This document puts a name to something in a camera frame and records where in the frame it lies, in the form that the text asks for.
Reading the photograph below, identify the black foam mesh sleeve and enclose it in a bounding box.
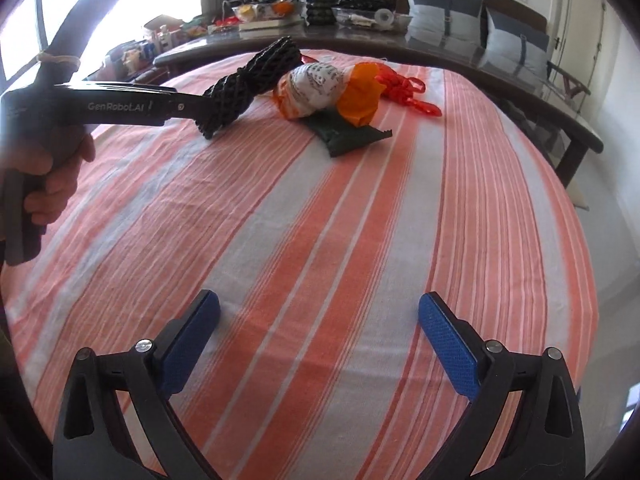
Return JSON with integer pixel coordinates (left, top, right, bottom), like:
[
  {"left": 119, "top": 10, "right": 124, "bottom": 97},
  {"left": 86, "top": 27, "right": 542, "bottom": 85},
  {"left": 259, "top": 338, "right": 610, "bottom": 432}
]
[{"left": 195, "top": 36, "right": 303, "bottom": 140}]

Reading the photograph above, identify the dark green wrapper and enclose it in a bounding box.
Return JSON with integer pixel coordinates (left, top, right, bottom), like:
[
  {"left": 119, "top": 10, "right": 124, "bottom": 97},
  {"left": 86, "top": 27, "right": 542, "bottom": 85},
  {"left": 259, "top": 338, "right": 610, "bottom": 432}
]
[{"left": 299, "top": 110, "right": 393, "bottom": 158}]

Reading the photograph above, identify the white orange wrapper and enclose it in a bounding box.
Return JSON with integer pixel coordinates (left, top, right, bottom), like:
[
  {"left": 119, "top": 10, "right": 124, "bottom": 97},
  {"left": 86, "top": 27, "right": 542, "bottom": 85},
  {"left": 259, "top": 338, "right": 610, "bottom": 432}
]
[{"left": 272, "top": 62, "right": 385, "bottom": 128}]

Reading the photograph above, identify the red plastic bag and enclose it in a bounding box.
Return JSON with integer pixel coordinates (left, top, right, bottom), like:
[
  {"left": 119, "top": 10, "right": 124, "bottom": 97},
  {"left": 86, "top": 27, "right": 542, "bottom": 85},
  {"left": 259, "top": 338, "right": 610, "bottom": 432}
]
[{"left": 375, "top": 63, "right": 442, "bottom": 117}]

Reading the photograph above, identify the person's left hand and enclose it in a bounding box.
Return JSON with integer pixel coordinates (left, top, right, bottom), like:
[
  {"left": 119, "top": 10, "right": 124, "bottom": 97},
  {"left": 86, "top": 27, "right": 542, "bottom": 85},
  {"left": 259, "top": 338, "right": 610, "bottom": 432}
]
[{"left": 1, "top": 126, "right": 96, "bottom": 226}]

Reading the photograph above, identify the side table with bottles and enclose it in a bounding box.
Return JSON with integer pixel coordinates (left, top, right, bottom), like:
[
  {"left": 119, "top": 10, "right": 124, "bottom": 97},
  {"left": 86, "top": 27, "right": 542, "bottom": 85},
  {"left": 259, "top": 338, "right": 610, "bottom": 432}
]
[{"left": 88, "top": 14, "right": 212, "bottom": 84}]

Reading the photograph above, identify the fruit bowl with oranges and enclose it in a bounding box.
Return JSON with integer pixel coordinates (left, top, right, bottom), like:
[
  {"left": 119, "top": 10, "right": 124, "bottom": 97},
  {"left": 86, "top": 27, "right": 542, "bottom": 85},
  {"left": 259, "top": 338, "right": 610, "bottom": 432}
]
[{"left": 232, "top": 0, "right": 304, "bottom": 32}]

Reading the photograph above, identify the black ribbed vase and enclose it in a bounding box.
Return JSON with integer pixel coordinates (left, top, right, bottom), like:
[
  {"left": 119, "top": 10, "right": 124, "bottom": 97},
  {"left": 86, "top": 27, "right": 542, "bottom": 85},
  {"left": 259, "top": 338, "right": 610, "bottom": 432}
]
[{"left": 306, "top": 0, "right": 337, "bottom": 26}]

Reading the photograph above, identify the glass tray with tape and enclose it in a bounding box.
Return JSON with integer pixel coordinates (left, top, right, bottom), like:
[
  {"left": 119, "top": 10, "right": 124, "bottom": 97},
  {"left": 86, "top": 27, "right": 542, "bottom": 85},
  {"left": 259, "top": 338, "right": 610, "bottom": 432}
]
[{"left": 332, "top": 0, "right": 412, "bottom": 34}]

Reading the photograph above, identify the orange striped tablecloth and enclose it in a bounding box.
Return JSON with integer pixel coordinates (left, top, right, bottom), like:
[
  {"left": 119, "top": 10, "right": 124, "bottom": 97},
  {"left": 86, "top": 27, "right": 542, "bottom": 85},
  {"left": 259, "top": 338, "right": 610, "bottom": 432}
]
[{"left": 1, "top": 65, "right": 598, "bottom": 479}]

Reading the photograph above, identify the cream rolling stool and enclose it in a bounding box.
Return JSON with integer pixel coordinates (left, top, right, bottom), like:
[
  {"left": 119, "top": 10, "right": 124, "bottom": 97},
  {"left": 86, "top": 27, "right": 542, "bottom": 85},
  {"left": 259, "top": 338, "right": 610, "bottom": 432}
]
[{"left": 565, "top": 179, "right": 590, "bottom": 211}]

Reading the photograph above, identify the grey blue cushion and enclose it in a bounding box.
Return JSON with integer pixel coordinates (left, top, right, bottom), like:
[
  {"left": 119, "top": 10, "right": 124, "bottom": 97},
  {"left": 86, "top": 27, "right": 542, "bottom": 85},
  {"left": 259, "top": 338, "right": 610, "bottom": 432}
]
[
  {"left": 408, "top": 0, "right": 484, "bottom": 54},
  {"left": 480, "top": 9, "right": 549, "bottom": 86}
]

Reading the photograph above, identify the grey blue cushion far right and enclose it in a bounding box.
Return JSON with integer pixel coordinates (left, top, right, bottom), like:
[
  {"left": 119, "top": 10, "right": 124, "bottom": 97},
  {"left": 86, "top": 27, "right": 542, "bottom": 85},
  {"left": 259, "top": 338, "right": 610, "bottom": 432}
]
[{"left": 480, "top": 9, "right": 549, "bottom": 86}]

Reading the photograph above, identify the white door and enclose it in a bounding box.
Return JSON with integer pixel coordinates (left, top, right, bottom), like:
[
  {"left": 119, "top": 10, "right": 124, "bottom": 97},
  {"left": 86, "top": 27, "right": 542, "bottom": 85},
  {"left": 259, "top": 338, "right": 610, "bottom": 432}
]
[{"left": 551, "top": 0, "right": 606, "bottom": 110}]

